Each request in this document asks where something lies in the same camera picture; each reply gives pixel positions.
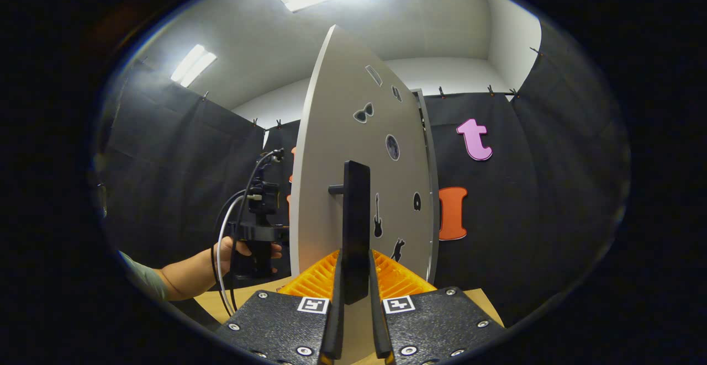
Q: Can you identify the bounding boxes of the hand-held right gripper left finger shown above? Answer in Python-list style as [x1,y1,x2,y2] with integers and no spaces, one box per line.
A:
[215,250,344,365]

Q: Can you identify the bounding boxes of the dark grey cabinet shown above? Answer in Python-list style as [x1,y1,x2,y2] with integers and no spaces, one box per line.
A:
[411,89,441,284]

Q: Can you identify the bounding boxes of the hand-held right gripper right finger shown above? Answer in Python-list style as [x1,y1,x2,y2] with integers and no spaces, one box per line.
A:
[369,250,506,365]

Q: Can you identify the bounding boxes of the black backdrop cloth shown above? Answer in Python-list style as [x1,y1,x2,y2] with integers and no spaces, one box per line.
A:
[97,20,630,327]

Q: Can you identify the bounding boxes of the left gripper cables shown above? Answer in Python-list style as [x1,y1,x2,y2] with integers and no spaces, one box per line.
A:
[212,149,285,316]

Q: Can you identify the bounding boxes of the black door handle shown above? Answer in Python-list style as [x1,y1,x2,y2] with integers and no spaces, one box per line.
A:
[329,161,371,305]

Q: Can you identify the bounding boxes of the beige cabinet door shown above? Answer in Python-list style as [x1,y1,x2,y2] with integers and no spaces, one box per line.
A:
[289,24,435,365]

